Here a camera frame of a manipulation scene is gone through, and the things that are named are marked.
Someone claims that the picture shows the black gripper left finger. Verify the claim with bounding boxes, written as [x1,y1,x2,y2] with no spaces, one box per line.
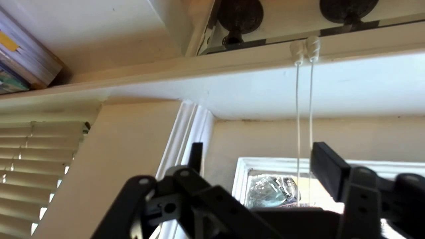
[90,141,284,239]

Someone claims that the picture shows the stack of books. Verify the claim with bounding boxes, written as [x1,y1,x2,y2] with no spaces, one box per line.
[0,8,65,95]

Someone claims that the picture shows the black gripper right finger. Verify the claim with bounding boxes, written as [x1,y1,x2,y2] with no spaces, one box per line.
[309,141,425,239]

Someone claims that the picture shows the long wall mirror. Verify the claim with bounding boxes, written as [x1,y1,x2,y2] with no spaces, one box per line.
[194,0,425,57]

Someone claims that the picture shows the white window blinds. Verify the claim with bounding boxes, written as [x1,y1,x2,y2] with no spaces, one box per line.
[0,115,91,239]

